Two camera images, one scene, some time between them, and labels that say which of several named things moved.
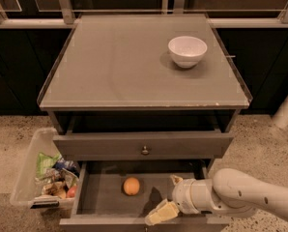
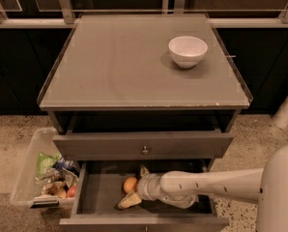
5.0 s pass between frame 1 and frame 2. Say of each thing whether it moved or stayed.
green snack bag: stayed
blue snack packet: stayed
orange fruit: stayed
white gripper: moved
